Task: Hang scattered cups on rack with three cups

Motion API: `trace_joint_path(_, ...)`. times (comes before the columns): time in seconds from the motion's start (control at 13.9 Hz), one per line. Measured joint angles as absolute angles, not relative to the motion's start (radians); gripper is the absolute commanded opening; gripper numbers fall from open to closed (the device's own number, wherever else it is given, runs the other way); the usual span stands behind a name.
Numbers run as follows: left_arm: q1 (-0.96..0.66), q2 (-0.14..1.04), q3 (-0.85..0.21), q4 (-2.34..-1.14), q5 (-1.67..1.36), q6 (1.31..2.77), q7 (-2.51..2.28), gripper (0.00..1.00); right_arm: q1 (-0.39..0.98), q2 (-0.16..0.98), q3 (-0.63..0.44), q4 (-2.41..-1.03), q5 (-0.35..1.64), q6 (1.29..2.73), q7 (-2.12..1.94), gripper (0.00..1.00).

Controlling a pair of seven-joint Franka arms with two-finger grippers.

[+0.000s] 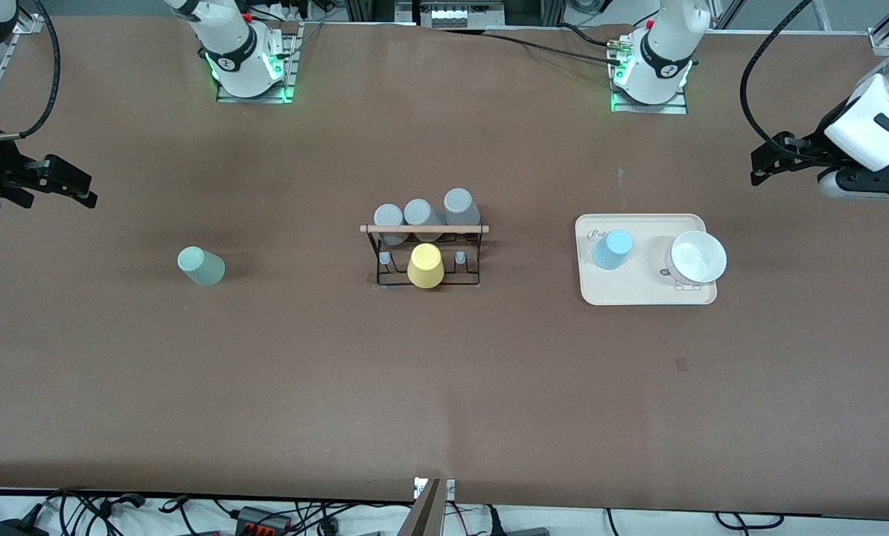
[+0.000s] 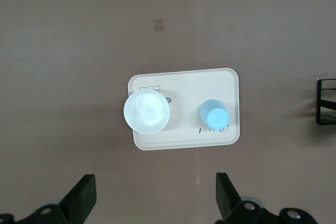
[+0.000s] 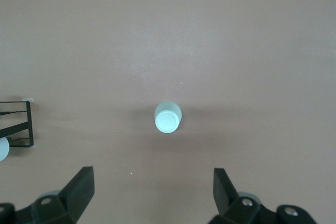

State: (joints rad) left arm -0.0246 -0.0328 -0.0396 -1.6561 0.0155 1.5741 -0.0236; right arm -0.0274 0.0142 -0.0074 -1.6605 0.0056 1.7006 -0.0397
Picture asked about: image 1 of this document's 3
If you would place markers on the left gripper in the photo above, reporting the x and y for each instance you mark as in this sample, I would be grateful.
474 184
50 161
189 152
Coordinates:
814 143

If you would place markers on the pale green cup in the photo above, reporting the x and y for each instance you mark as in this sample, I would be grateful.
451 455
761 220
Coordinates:
202 268

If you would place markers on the light blue cup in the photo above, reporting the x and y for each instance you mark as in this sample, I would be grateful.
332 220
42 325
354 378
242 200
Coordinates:
612 249

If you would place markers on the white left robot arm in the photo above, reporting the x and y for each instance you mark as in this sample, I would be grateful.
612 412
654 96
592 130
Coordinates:
664 52

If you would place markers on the white bowl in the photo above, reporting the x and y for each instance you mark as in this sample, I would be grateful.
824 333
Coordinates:
698 257

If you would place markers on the beige rectangular tray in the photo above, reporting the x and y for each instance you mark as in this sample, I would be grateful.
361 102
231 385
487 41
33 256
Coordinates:
638 286

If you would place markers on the grey cup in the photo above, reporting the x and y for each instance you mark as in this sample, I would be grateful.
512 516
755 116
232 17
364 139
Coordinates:
387 216
418 212
459 205

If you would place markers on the black power adapter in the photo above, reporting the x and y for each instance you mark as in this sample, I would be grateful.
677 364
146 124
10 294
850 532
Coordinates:
20 528

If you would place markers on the white power strip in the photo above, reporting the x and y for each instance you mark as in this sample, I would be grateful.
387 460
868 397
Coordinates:
459 16

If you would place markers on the yellow cup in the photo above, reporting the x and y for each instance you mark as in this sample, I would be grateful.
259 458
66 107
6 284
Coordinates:
425 268

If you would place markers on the black orange connector block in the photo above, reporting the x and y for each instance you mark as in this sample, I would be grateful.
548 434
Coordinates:
262 521

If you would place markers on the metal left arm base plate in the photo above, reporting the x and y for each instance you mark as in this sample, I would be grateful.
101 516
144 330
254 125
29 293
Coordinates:
675 109

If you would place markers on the metal table corner bracket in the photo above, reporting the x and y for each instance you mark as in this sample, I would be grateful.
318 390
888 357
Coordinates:
882 41
27 24

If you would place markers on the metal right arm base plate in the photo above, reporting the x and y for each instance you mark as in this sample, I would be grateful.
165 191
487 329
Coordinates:
228 98

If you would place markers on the white post bracket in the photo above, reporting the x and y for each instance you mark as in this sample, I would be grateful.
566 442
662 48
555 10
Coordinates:
450 490

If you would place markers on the wooden camera post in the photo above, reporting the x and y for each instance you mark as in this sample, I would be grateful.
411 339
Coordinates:
426 514

